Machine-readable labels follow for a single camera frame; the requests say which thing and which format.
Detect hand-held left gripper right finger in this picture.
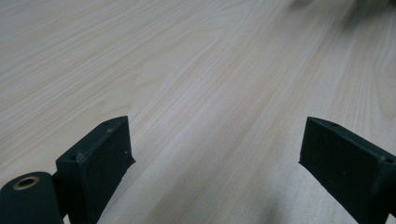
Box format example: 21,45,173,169
299,116,396,224

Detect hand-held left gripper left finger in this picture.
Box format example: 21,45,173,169
55,116,136,224

